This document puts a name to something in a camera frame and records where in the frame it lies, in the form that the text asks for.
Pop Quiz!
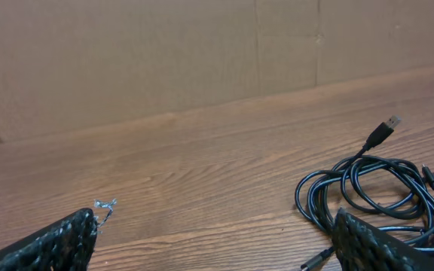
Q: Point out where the cardboard wall panel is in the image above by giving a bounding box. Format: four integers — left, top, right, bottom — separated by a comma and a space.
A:
0, 0, 434, 143

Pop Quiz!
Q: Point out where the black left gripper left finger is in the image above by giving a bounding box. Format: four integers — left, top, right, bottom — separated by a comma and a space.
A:
0, 208, 98, 271

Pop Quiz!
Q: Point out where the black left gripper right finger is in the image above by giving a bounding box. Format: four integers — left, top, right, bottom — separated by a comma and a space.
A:
332, 209, 434, 271

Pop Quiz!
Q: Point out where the black USB-A cable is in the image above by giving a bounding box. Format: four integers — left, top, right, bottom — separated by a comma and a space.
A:
294, 115, 434, 257

